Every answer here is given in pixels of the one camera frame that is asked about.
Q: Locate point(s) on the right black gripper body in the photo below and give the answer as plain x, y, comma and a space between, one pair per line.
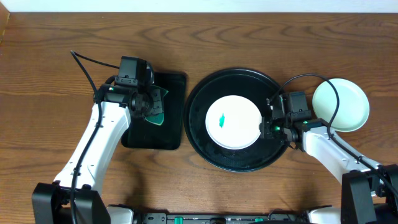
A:
275, 129

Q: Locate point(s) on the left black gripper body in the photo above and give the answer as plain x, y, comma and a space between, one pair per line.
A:
155, 104

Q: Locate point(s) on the green scrub sponge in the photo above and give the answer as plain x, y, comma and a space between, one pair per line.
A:
155, 113

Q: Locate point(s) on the white plate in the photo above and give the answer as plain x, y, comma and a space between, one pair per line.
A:
233, 122

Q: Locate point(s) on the pale green plate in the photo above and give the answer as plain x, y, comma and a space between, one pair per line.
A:
342, 103

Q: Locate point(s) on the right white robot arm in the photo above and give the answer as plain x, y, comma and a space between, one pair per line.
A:
368, 188

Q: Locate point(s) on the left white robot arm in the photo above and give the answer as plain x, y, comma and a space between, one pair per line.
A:
74, 196

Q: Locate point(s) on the black rectangular tray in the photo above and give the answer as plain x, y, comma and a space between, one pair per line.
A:
167, 136

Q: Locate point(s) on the black round tray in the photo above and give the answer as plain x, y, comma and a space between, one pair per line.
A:
251, 84

